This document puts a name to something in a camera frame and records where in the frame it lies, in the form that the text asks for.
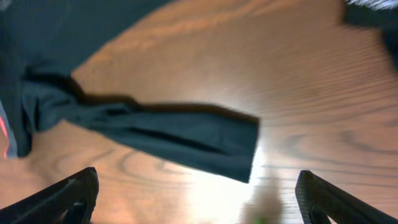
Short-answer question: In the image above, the black white t-shirt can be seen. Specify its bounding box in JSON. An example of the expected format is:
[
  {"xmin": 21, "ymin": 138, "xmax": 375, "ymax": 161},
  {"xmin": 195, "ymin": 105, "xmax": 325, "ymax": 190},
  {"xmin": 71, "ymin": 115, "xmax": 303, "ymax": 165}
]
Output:
[{"xmin": 343, "ymin": 0, "xmax": 397, "ymax": 68}]

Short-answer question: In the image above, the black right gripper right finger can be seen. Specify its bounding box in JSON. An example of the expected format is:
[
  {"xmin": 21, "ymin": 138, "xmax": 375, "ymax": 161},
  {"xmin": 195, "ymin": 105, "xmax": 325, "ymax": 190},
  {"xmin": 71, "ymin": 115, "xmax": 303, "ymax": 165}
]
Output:
[{"xmin": 295, "ymin": 170, "xmax": 397, "ymax": 224}]

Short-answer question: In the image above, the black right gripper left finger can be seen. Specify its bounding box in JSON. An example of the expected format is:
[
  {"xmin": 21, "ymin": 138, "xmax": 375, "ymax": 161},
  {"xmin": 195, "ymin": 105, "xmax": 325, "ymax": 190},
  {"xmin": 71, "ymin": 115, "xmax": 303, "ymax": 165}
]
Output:
[{"xmin": 1, "ymin": 167, "xmax": 99, "ymax": 224}]

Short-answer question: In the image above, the black leggings red waistband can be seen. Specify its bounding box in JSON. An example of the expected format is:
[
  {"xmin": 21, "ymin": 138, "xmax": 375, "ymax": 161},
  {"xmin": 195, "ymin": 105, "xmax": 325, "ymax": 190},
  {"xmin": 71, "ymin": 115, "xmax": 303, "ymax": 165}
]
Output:
[{"xmin": 1, "ymin": 0, "xmax": 258, "ymax": 183}]

